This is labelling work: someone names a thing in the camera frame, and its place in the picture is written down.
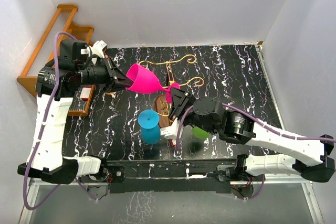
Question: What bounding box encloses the gold wire wine glass rack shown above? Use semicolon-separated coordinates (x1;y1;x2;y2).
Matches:
139;54;205;130

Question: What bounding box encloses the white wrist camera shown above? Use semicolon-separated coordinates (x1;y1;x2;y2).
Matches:
160;119;180;140
80;40;108;58

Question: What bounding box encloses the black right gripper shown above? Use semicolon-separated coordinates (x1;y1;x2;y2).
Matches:
169;88;217;136

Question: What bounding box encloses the blue wine glass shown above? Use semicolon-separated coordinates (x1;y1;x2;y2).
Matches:
138;110;161;145

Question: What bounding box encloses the wooden slatted shelf rack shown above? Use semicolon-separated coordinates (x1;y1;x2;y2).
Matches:
17;4;95;116

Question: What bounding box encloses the aluminium frame rail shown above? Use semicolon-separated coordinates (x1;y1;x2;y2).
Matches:
20;175;324;223

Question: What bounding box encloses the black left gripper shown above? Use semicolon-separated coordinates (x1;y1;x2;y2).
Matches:
76;54;136;93

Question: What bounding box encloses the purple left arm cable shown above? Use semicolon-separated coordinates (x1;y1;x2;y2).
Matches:
23;31;106;211

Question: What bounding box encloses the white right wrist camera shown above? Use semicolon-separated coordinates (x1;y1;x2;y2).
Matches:
160;119;180;140

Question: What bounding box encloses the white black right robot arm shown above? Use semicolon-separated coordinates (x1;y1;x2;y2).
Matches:
169;88;335;183

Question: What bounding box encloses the green wine glass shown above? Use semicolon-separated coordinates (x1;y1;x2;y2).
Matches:
192;127;211;140

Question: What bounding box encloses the magenta wine glass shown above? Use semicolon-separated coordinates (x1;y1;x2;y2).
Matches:
126;63;180;103

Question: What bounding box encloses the small white red box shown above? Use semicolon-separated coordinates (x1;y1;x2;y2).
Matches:
80;87;91;101

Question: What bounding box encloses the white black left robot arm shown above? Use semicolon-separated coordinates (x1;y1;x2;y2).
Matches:
17;39;133;185

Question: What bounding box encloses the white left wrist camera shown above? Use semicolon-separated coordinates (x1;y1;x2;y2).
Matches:
80;40;108;58

